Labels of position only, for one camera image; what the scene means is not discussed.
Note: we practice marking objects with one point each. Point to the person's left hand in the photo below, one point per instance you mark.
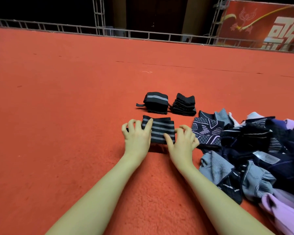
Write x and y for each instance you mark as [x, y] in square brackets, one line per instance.
[137, 142]

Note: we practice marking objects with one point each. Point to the person's right hand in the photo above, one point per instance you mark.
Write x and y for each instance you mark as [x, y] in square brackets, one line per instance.
[184, 149]

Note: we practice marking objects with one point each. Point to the person's left forearm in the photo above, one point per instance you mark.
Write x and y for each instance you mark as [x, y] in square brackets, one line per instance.
[93, 205]

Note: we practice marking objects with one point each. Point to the person's right forearm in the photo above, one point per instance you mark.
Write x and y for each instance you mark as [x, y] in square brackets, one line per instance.
[225, 205]

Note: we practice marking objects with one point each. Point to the heap of dark patterned socks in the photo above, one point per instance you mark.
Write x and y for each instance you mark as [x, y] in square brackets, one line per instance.
[250, 154]

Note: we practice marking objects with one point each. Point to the dark brown door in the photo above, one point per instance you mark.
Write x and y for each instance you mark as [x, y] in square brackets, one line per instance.
[154, 14]

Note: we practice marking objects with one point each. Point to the grey metal truss tower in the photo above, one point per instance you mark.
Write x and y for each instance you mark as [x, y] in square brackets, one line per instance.
[99, 17]
[218, 19]

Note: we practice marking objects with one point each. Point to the red banner with white print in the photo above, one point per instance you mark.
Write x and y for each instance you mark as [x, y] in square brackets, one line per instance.
[245, 22]

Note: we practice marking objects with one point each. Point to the grey metal railing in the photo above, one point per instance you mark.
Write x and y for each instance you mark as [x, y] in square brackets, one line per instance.
[39, 24]

